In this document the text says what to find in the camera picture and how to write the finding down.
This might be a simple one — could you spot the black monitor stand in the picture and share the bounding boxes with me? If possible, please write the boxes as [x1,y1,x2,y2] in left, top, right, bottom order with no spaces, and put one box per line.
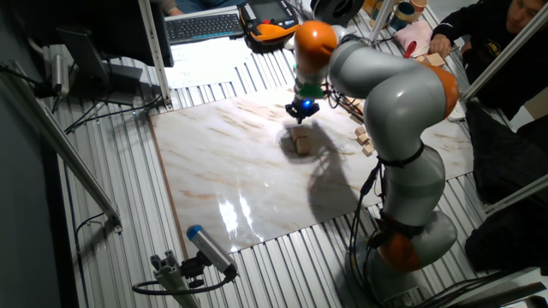
[57,27,163,107]

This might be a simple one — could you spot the white power strip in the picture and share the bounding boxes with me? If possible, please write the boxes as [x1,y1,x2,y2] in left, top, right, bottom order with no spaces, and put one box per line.
[447,102,468,123]

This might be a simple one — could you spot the printed white paper sheet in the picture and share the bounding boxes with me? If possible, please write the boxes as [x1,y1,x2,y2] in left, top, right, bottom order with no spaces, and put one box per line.
[164,37,254,90]

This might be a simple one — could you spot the marble pattern board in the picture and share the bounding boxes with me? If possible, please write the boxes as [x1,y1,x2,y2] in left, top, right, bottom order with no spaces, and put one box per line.
[148,78,475,254]

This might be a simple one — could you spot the orange black teach pendant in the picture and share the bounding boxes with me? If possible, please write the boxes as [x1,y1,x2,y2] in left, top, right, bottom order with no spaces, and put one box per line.
[238,0,301,55]

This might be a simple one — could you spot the black computer monitor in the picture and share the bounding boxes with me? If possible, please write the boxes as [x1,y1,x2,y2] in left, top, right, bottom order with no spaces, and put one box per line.
[10,0,175,68]

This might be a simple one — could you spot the aluminium profile beam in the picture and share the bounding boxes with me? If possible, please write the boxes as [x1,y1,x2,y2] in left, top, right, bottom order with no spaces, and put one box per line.
[0,59,124,234]
[483,173,548,216]
[136,0,173,110]
[367,0,397,44]
[460,2,548,104]

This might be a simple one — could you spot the tan paper cup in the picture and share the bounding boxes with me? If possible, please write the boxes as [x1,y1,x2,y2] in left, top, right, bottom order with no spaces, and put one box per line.
[409,0,429,23]

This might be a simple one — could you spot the pink cloth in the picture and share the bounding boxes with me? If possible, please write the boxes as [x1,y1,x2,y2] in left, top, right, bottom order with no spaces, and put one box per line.
[392,20,434,53]

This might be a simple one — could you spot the short aluminium profile stub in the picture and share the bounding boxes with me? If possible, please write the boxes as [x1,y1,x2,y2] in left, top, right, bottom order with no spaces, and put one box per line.
[149,250,202,308]

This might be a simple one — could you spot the black fabric bag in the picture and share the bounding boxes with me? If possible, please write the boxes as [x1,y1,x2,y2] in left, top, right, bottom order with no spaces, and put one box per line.
[464,200,548,277]
[464,102,548,206]

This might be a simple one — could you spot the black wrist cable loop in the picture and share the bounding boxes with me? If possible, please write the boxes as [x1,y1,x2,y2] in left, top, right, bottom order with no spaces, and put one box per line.
[321,80,365,125]

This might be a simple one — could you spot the teal cylinder can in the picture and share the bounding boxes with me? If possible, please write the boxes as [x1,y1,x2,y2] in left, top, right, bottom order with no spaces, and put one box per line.
[388,2,415,32]

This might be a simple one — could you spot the silver cylindrical device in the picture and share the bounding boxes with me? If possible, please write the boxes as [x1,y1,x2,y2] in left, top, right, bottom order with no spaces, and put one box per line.
[51,54,71,98]

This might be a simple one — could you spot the seated person blue jeans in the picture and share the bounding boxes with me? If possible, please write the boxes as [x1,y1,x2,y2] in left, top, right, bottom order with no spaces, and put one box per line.
[152,0,247,17]

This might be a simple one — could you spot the black camera cable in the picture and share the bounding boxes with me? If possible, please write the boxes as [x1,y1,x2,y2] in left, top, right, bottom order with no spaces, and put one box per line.
[131,267,237,297]

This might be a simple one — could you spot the grey camera blue cap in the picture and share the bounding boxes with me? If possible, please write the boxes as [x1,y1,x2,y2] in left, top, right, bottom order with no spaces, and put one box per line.
[186,224,239,279]

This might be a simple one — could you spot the black computer keyboard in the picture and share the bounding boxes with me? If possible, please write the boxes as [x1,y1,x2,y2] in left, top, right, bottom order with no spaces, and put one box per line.
[164,12,245,46]

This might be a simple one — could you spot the thin black cable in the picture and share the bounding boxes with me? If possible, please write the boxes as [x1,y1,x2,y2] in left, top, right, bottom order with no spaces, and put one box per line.
[73,211,107,308]

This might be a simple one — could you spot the person in black hoodie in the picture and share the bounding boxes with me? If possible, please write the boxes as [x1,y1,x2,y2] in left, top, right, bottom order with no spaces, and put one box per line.
[430,0,548,121]

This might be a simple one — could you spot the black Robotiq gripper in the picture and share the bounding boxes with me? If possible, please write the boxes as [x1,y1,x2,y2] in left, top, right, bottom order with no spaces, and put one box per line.
[284,98,322,126]

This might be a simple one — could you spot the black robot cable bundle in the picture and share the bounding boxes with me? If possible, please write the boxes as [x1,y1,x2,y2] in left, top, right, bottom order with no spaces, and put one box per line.
[348,160,384,307]

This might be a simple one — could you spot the person right hand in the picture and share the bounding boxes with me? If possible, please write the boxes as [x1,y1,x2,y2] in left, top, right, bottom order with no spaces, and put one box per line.
[429,33,453,59]

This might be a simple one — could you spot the black desk cables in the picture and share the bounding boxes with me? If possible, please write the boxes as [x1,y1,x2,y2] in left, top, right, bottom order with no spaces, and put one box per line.
[63,92,164,134]

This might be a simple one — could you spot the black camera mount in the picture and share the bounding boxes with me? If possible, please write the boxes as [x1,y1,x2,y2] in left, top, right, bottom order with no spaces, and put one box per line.
[179,251,207,289]

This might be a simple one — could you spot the person right forearm black sleeve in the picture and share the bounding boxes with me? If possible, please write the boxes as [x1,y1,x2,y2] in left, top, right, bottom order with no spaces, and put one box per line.
[431,10,509,44]

